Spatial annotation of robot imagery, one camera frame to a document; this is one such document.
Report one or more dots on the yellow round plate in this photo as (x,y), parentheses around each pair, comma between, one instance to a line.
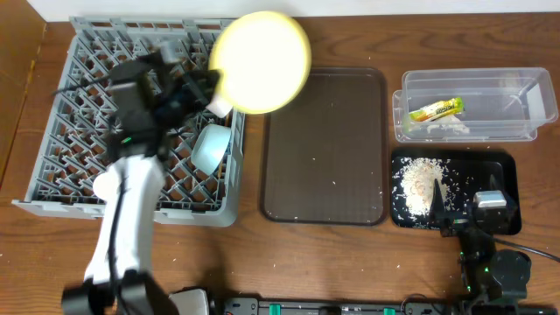
(264,59)

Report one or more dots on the black waste tray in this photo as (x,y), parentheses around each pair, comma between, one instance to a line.
(470,170)

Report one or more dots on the green snack wrapper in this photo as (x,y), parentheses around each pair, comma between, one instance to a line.
(438,110)

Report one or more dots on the clear plastic bin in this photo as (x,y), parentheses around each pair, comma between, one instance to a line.
(505,104)

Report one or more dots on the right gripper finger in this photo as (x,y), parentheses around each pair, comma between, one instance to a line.
(437,207)
(494,183)

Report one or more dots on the black equipment rail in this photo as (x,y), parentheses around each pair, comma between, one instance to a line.
(350,306)

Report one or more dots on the spilled rice food waste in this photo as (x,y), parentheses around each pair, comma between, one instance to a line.
(415,185)

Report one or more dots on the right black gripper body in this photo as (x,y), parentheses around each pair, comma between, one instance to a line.
(456,224)

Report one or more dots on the grey plastic dish rack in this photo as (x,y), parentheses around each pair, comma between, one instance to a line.
(72,152)

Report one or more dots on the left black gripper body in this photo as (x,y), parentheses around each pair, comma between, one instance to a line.
(192,87)

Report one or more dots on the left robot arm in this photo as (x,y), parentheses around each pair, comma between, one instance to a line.
(151,102)

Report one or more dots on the light blue bowl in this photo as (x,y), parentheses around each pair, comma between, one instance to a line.
(210,148)

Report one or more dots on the dark brown serving tray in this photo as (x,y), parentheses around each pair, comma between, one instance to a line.
(324,158)

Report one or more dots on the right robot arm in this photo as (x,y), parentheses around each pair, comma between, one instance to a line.
(496,279)

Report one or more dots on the white cup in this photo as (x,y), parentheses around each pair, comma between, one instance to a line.
(104,186)

